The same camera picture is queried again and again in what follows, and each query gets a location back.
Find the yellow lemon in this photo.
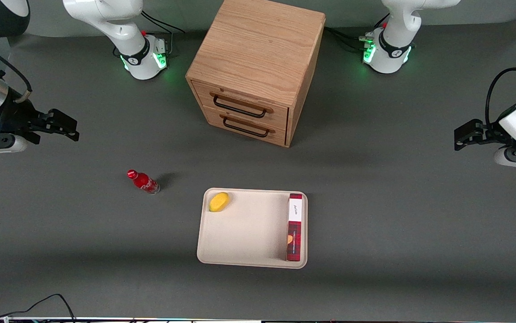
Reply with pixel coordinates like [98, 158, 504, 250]
[209, 192, 230, 213]

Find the black left base cable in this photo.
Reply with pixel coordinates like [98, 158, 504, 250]
[324, 14, 391, 53]

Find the wooden drawer with black handle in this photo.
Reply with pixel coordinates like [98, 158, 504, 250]
[202, 105, 288, 147]
[192, 81, 289, 131]

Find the wooden drawer cabinet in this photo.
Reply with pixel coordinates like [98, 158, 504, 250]
[185, 0, 326, 148]

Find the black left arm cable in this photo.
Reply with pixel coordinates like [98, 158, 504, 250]
[485, 18, 516, 127]

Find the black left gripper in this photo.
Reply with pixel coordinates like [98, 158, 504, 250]
[454, 119, 512, 151]

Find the black loose cable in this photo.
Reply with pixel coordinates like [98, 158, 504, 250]
[0, 294, 77, 322]

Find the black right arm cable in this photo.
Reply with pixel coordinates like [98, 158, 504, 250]
[0, 38, 32, 105]

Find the red coke bottle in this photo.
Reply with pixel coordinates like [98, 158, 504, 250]
[127, 169, 161, 195]

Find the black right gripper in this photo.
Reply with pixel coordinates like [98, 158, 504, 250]
[0, 92, 80, 146]

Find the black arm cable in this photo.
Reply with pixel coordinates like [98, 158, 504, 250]
[485, 18, 516, 127]
[0, 38, 32, 105]

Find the beige plastic tray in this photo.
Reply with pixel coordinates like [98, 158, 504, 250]
[197, 188, 308, 269]

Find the red and white carton box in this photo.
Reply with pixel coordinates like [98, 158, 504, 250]
[286, 193, 303, 262]

